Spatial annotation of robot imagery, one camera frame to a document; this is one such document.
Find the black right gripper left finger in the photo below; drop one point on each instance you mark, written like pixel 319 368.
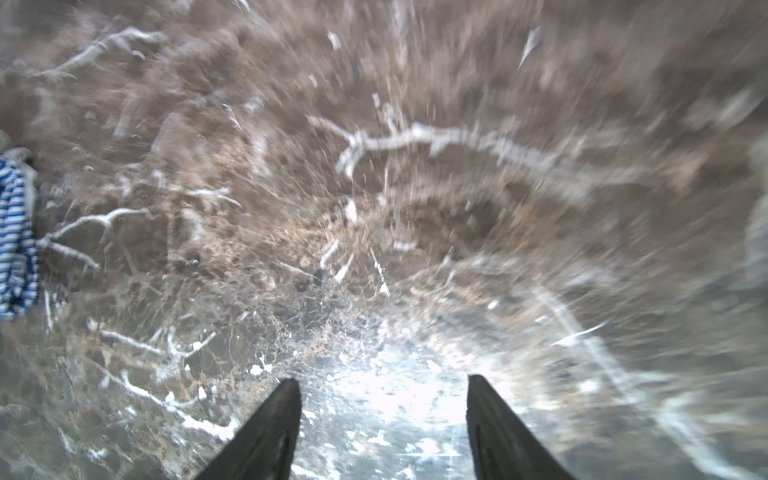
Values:
pixel 264 446

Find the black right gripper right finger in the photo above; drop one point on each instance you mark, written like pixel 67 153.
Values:
pixel 501 444

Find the blue white striped tank top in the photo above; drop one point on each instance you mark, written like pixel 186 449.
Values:
pixel 19 256

